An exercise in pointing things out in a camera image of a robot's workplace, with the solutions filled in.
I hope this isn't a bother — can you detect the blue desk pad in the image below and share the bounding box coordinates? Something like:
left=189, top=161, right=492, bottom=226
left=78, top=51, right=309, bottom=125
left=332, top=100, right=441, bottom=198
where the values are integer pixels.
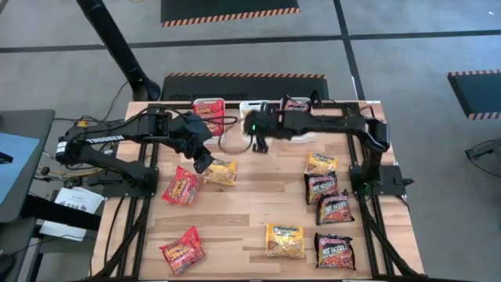
left=0, top=132, right=41, bottom=205

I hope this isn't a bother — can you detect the black aluminium table frame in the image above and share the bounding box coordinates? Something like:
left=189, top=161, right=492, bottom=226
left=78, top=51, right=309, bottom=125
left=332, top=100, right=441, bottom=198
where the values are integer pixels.
left=92, top=99, right=427, bottom=281

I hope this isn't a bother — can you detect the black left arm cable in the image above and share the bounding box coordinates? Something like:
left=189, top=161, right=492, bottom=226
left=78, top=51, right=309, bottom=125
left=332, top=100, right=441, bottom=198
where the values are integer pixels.
left=146, top=104, right=254, bottom=155

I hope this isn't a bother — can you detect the grey desk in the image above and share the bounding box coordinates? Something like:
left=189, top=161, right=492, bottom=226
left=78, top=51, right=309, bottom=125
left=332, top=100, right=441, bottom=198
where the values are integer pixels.
left=0, top=108, right=56, bottom=224

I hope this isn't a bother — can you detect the black desk crossbar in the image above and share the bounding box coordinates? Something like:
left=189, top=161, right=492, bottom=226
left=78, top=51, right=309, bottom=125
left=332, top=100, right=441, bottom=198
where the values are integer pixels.
left=21, top=194, right=103, bottom=232

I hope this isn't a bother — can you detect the black fire noodle pack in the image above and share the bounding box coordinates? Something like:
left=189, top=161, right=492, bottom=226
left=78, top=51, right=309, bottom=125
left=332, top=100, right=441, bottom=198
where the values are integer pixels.
left=315, top=189, right=355, bottom=226
left=313, top=232, right=357, bottom=271
left=303, top=170, right=340, bottom=206
left=282, top=97, right=313, bottom=114

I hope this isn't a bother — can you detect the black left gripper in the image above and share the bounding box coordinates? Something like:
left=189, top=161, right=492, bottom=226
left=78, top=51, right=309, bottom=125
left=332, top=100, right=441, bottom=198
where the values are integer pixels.
left=168, top=111, right=215, bottom=175

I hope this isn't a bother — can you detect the white printed paper sheet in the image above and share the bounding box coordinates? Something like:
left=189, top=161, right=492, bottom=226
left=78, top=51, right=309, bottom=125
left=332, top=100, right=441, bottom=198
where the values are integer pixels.
left=53, top=186, right=106, bottom=215

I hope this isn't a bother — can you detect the white plastic bin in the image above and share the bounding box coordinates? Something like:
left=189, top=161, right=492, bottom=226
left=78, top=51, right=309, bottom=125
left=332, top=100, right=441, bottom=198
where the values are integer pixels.
left=193, top=97, right=227, bottom=145
left=239, top=99, right=276, bottom=146
left=279, top=96, right=316, bottom=144

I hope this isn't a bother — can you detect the black hazard-striped floor mat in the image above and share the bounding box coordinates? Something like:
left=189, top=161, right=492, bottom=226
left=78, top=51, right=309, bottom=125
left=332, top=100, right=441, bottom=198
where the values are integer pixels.
left=160, top=0, right=301, bottom=28
left=160, top=72, right=330, bottom=102
left=446, top=69, right=501, bottom=121

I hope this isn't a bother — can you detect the black stand pole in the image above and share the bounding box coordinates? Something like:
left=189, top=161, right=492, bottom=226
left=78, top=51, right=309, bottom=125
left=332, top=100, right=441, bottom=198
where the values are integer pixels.
left=75, top=0, right=162, bottom=102

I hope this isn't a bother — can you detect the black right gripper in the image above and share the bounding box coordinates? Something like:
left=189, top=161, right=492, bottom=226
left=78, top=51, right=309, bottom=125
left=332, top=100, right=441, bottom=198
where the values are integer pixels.
left=243, top=102, right=284, bottom=154

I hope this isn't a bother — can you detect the black chair base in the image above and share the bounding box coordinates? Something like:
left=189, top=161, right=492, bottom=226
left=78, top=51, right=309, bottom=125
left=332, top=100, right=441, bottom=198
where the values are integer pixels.
left=464, top=137, right=501, bottom=178

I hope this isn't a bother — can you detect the yellow ramen noodle pack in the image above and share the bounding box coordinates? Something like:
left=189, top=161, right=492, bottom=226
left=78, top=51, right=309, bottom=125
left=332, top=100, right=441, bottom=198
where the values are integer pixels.
left=304, top=151, right=339, bottom=176
left=202, top=158, right=239, bottom=187
left=265, top=222, right=306, bottom=259

